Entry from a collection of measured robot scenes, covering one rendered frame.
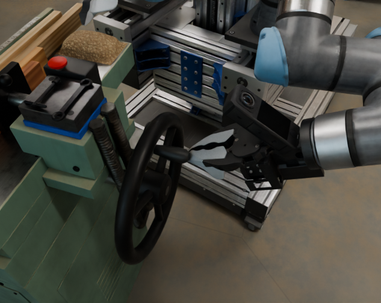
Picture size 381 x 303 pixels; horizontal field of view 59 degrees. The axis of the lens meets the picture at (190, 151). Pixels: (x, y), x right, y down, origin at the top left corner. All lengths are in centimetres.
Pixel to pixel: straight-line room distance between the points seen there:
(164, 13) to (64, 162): 86
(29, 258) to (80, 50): 44
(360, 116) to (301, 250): 113
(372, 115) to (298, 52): 12
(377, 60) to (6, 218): 57
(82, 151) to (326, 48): 37
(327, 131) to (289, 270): 109
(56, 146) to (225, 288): 101
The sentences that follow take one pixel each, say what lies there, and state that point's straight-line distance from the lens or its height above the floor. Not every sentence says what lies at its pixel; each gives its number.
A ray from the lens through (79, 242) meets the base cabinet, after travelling 85.
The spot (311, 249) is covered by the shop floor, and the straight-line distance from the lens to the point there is 156.
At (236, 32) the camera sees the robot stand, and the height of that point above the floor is 82.
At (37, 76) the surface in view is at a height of 93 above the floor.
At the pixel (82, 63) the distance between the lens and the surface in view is 61.
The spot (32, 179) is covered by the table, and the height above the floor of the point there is 88.
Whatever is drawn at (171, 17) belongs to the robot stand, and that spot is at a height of 73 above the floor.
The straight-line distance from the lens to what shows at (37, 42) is 84.
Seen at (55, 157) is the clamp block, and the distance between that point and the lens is 60.
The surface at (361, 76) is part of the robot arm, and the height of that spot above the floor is 108.
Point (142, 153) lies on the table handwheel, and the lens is 52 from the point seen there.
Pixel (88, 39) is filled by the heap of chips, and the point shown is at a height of 93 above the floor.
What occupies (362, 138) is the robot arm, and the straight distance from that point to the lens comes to 45.
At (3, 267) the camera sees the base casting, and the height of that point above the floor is 80.
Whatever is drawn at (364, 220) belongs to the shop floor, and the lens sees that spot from 172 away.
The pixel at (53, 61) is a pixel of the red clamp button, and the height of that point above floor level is 102.
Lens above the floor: 134
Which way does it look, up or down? 49 degrees down
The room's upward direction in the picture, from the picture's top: straight up
